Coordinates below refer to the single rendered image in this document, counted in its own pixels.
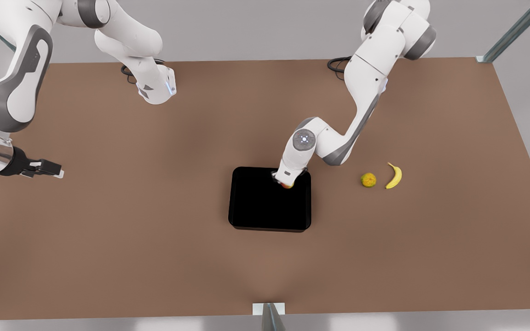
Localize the black storage box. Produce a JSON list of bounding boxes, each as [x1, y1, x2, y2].
[[228, 166, 312, 233]]

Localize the yellow banana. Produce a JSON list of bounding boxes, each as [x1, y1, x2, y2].
[[385, 162, 403, 190]]

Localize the black cable loop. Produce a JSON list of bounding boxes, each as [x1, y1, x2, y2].
[[327, 56, 353, 81], [121, 58, 166, 86]]

